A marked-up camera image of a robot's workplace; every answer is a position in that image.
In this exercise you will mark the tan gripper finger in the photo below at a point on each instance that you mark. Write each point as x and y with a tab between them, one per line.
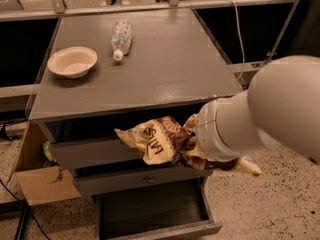
190	124

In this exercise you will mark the brown chip bag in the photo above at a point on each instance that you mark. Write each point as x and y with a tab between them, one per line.
163	140

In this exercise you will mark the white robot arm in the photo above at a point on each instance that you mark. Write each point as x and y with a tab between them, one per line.
281	107

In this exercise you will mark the grey middle drawer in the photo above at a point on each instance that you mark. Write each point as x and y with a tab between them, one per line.
129	175

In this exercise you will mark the grey drawer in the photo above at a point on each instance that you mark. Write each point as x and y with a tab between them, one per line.
171	211
129	175
92	152

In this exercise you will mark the grey bottom drawer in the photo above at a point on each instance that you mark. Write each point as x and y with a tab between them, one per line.
171	211

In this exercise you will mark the grey drawer cabinet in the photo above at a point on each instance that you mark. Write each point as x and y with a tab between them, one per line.
172	69

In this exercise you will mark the grey top drawer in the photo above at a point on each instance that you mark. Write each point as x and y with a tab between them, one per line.
92	152

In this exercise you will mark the clear plastic water bottle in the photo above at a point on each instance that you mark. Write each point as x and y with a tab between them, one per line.
121	39

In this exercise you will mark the white paper bowl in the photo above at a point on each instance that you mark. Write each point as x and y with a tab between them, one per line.
72	62

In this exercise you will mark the cardboard box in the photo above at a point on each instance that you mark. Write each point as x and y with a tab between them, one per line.
39	184

